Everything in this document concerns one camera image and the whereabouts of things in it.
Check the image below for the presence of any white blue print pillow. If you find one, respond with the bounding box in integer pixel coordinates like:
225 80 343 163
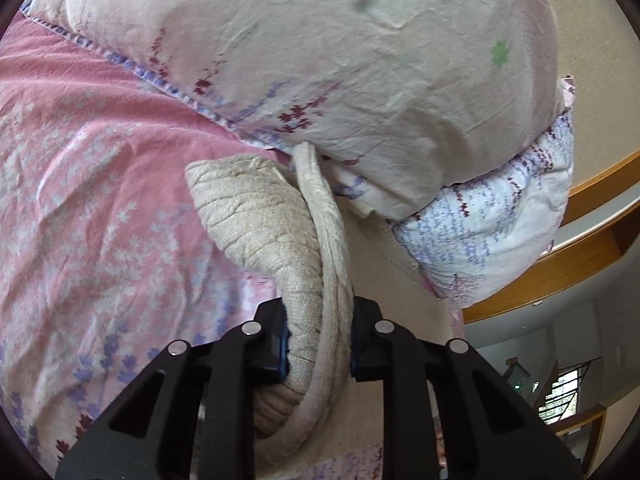
392 77 576 309

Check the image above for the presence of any beige cable knit sweater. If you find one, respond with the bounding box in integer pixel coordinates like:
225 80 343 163
185 142 466 480

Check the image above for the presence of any wooden headboard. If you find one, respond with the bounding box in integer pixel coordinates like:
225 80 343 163
462 150 640 325

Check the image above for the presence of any white lavender print pillow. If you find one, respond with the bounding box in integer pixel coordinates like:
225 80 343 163
22 0 576 221

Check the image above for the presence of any pink floral bedsheet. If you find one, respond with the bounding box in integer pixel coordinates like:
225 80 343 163
0 10 453 480

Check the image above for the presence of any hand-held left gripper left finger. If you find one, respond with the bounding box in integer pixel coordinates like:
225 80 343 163
55 297 292 480

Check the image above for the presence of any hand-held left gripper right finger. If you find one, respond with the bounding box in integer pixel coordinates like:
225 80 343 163
350 296 583 480

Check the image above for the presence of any wooden stair railing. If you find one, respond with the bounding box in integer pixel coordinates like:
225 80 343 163
502 357 608 441

